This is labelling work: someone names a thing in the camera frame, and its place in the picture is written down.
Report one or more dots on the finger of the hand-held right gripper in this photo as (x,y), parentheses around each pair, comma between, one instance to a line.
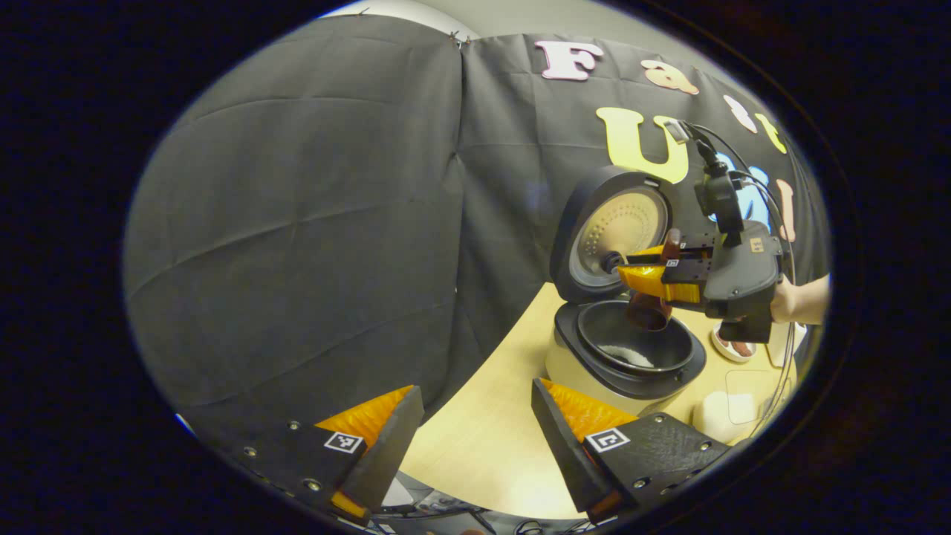
(695,249)
(646,279)

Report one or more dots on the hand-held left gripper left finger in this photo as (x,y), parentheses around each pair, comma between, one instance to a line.
(390,457)

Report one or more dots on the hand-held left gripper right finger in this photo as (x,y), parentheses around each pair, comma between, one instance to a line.
(568,457)

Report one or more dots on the dark brown wooden spoon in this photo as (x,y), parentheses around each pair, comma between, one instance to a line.
(648,312)

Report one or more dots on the white rice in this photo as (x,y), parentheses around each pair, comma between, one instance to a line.
(715,417)
(628,357)

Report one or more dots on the dark grey rice cooker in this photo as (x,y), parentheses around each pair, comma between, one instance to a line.
(594,371)

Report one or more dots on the red meat piece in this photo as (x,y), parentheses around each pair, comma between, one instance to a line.
(724,346)
(743,350)

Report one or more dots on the round white plate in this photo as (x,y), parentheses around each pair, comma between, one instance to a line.
(724,355)

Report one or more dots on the black backdrop cloth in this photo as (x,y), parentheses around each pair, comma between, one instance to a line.
(297,245)

